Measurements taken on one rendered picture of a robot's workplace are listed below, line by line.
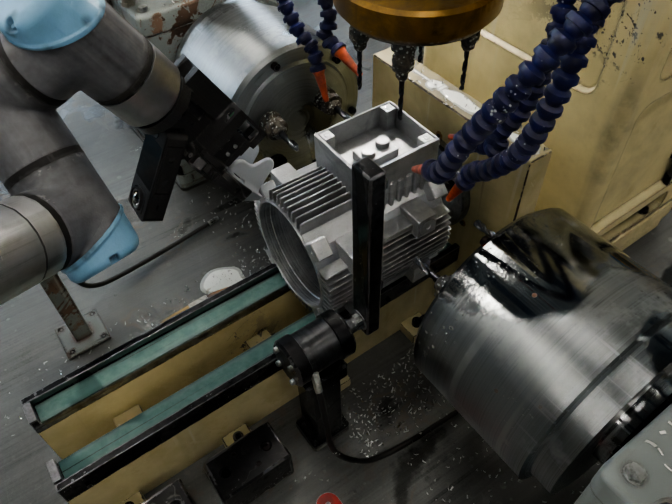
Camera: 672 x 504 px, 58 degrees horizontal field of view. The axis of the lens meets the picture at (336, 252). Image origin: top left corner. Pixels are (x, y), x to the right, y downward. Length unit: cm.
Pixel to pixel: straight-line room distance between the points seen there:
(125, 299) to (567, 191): 72
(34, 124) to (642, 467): 57
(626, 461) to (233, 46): 72
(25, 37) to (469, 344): 47
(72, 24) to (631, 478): 55
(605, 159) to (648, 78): 12
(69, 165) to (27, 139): 4
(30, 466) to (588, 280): 76
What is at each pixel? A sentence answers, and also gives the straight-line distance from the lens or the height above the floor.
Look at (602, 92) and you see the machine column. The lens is 82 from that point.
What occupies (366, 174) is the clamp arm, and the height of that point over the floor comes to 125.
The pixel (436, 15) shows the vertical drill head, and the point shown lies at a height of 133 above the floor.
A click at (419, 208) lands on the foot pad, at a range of 78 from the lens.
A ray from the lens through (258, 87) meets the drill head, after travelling 91.
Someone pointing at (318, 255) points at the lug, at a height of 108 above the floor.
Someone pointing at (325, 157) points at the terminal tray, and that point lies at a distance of 77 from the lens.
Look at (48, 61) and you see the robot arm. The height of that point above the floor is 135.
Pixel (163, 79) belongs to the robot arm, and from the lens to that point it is 61.
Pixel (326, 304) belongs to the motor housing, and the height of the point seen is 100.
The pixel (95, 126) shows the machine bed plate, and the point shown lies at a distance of 147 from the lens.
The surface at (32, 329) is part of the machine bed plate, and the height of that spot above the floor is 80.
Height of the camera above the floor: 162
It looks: 49 degrees down
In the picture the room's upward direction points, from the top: 2 degrees counter-clockwise
